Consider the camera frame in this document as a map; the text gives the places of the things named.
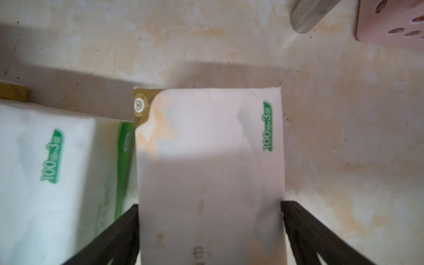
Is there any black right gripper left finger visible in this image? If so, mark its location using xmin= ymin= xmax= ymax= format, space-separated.
xmin=65 ymin=204 xmax=139 ymax=265

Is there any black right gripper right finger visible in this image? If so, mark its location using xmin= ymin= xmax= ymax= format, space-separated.
xmin=280 ymin=201 xmax=373 ymax=265

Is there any white two-tier shelf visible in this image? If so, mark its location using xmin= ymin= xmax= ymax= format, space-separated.
xmin=290 ymin=0 xmax=341 ymax=34

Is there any white tissue pack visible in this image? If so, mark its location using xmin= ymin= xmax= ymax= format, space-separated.
xmin=133 ymin=87 xmax=287 ymax=265
xmin=1 ymin=100 xmax=134 ymax=265
xmin=0 ymin=80 xmax=29 ymax=103

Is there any pink plastic basket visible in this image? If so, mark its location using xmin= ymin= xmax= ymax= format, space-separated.
xmin=356 ymin=0 xmax=424 ymax=51

